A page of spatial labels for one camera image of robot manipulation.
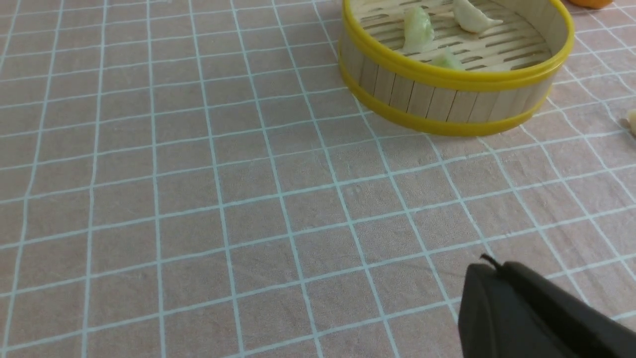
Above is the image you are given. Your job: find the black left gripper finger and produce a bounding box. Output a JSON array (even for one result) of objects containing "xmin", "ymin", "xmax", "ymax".
[{"xmin": 458, "ymin": 254, "xmax": 636, "ymax": 358}]

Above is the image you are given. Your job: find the white dumpling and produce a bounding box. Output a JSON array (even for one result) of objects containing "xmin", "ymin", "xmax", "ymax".
[
  {"xmin": 452, "ymin": 0, "xmax": 503, "ymax": 34},
  {"xmin": 626, "ymin": 109, "xmax": 636, "ymax": 137}
]

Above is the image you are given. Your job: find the green dumpling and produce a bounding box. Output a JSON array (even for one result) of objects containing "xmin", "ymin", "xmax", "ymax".
[
  {"xmin": 429, "ymin": 47, "xmax": 465, "ymax": 71},
  {"xmin": 402, "ymin": 6, "xmax": 435, "ymax": 54}
]

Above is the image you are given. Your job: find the yellow bamboo steamer tray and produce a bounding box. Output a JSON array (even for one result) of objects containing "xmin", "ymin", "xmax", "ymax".
[{"xmin": 338, "ymin": 0, "xmax": 575, "ymax": 137}]

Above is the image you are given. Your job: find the orange yellow toy pear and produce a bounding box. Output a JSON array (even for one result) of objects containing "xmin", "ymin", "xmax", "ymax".
[{"xmin": 569, "ymin": 0, "xmax": 614, "ymax": 10}]

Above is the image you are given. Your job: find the pink checkered tablecloth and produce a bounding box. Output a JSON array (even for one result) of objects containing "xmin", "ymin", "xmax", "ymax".
[{"xmin": 0, "ymin": 0, "xmax": 635, "ymax": 358}]

